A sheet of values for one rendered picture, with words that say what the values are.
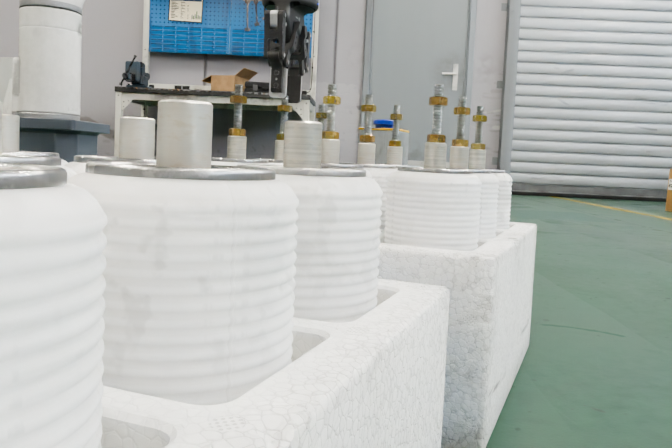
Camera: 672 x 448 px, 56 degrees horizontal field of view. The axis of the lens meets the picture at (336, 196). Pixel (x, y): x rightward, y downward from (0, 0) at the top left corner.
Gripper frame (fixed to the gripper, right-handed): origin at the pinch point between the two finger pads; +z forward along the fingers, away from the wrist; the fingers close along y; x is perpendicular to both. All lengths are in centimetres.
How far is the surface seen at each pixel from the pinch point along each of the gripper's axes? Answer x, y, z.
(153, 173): -14, -62, 10
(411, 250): -20.1, -23.7, 16.8
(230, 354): -17, -61, 16
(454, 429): -25.1, -24.7, 32.5
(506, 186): -29.5, 4.4, 11.0
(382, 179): -14.6, -6.3, 10.8
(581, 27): -111, 530, -123
